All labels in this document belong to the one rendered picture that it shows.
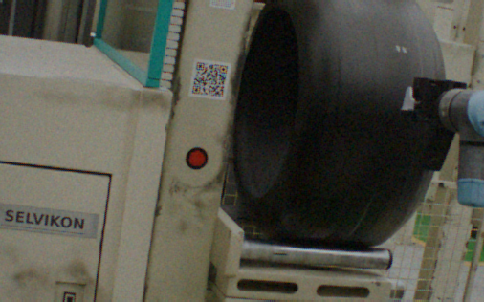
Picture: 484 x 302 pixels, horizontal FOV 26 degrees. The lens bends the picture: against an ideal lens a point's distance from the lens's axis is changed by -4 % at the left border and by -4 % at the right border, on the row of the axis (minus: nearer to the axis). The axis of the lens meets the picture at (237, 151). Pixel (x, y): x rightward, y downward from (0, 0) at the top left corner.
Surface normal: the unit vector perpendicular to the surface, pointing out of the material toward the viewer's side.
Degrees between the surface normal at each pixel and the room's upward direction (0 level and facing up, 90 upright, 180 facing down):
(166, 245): 90
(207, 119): 90
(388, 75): 65
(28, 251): 90
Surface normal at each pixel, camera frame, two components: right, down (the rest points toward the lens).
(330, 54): -0.41, -0.31
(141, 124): 0.26, 0.20
